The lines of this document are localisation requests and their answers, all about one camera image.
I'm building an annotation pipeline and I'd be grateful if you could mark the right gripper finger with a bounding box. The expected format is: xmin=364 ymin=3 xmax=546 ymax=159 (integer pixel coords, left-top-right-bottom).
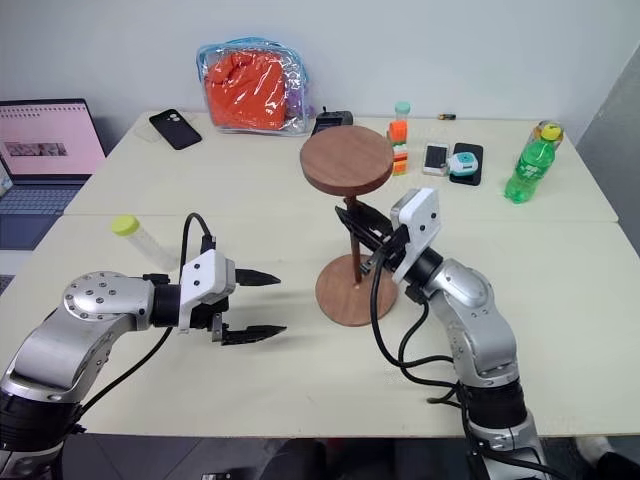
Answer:
xmin=334 ymin=206 xmax=386 ymax=254
xmin=343 ymin=201 xmax=397 ymax=241

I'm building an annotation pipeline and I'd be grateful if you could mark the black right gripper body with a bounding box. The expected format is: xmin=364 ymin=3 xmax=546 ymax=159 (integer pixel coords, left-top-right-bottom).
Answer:
xmin=372 ymin=224 xmax=411 ymax=274

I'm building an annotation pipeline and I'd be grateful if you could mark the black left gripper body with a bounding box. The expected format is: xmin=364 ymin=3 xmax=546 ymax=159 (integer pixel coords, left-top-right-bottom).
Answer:
xmin=189 ymin=293 xmax=233 ymax=347

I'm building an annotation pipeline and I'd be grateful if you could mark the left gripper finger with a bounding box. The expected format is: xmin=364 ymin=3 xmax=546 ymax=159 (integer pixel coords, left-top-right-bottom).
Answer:
xmin=219 ymin=324 xmax=288 ymax=348
xmin=234 ymin=268 xmax=283 ymax=288

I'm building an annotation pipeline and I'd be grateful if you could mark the wooden pole with round top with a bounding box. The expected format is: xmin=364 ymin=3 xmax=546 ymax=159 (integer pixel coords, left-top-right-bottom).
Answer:
xmin=299 ymin=125 xmax=394 ymax=291

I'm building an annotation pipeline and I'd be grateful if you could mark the round wooden base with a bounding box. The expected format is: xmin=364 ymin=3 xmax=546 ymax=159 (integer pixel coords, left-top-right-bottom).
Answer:
xmin=314 ymin=253 xmax=399 ymax=328

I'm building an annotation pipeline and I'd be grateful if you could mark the clear tube of coloured blocks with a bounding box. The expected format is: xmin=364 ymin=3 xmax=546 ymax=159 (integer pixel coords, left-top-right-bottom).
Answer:
xmin=386 ymin=101 xmax=413 ymax=177

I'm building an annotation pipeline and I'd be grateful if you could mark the white smartphone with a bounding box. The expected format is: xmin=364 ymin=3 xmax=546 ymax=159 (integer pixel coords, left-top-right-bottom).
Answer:
xmin=422 ymin=142 xmax=451 ymax=177

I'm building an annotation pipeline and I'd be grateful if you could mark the clear tube yellow-green cap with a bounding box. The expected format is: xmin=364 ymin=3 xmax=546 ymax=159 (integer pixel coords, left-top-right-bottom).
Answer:
xmin=110 ymin=214 xmax=179 ymax=272

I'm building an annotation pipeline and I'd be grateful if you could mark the teal white tape measure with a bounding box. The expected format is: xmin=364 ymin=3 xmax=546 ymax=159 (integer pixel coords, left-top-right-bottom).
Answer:
xmin=445 ymin=152 xmax=477 ymax=177

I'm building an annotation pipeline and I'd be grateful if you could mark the white teal device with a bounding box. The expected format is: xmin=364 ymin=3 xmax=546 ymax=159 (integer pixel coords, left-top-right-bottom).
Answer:
xmin=448 ymin=141 xmax=486 ymax=188

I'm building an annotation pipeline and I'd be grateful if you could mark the small black device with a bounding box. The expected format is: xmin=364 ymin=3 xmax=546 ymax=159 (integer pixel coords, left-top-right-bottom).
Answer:
xmin=310 ymin=105 xmax=355 ymax=138

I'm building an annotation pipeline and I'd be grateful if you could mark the purple item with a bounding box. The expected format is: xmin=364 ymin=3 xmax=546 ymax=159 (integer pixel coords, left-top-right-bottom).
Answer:
xmin=285 ymin=82 xmax=307 ymax=121

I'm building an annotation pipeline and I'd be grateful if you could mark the green plastic bottle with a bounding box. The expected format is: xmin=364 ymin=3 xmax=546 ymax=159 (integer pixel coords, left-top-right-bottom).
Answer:
xmin=503 ymin=124 xmax=558 ymax=204

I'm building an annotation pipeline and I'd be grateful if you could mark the black smartphone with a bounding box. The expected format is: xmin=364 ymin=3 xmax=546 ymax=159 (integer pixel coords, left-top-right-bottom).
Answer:
xmin=148 ymin=107 xmax=204 ymax=152

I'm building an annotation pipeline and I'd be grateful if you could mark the clear zip bag blue trim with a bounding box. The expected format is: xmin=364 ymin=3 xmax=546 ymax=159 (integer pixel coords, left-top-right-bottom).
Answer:
xmin=195 ymin=37 xmax=316 ymax=137

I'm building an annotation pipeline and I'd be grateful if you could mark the orange fabric bundle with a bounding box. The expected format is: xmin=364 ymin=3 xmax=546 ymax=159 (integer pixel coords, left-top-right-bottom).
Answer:
xmin=205 ymin=51 xmax=291 ymax=132

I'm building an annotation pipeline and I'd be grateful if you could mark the clear phone case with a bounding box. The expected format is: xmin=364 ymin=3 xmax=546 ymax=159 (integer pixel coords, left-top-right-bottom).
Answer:
xmin=133 ymin=122 xmax=162 ymax=145

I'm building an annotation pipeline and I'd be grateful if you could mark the yellow capped bottle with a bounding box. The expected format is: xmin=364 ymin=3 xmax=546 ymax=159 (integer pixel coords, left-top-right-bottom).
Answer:
xmin=531 ymin=119 xmax=566 ymax=149

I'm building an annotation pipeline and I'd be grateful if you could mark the open laptop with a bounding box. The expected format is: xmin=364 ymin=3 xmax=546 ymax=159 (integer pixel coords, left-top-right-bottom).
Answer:
xmin=0 ymin=97 xmax=108 ymax=251

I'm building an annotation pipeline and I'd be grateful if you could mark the white shoe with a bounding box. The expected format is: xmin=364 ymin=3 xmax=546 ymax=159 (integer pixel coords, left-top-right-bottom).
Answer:
xmin=573 ymin=435 xmax=614 ymax=469

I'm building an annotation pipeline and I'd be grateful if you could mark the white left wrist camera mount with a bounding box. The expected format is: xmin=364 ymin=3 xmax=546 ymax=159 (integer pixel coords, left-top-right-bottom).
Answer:
xmin=175 ymin=249 xmax=237 ymax=336

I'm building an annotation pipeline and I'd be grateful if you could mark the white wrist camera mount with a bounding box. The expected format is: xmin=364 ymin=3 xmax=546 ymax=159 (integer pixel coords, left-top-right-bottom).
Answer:
xmin=389 ymin=188 xmax=442 ymax=286
xmin=175 ymin=249 xmax=237 ymax=336

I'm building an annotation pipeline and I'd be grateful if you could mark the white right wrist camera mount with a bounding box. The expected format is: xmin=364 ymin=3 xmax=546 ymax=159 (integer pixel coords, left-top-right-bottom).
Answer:
xmin=389 ymin=188 xmax=442 ymax=286

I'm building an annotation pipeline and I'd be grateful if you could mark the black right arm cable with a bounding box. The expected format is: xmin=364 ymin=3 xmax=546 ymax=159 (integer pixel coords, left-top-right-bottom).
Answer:
xmin=360 ymin=249 xmax=476 ymax=451

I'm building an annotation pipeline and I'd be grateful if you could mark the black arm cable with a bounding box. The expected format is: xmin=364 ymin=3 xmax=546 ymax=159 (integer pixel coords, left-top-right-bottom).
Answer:
xmin=74 ymin=212 xmax=219 ymax=436
xmin=360 ymin=249 xmax=476 ymax=451

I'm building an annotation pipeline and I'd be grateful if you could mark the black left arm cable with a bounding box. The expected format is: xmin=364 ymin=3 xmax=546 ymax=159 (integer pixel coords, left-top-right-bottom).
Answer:
xmin=74 ymin=212 xmax=219 ymax=436

